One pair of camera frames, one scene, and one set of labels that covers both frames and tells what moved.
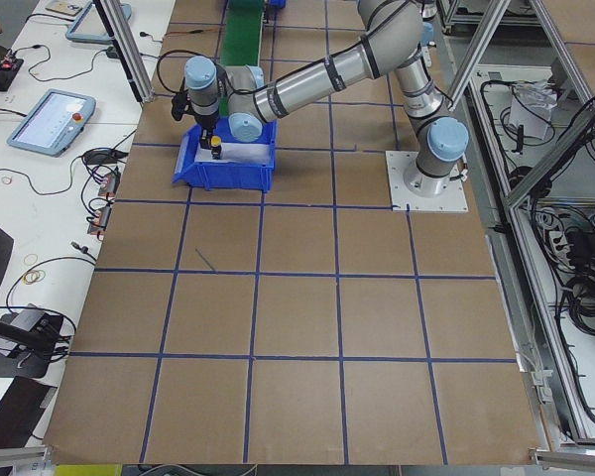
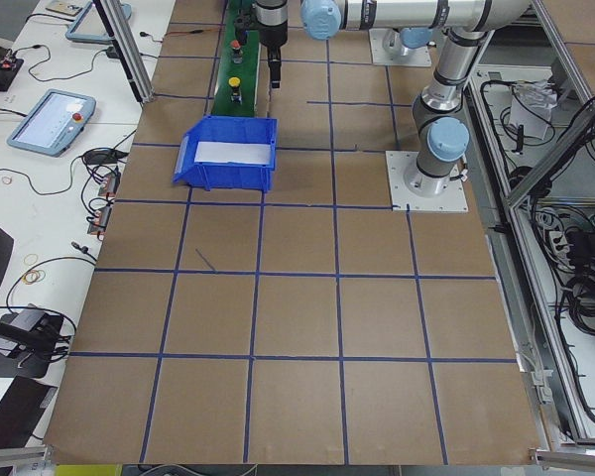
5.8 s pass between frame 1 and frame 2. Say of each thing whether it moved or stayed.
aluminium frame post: stayed
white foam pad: stayed
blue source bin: stayed
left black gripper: moved
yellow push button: moved
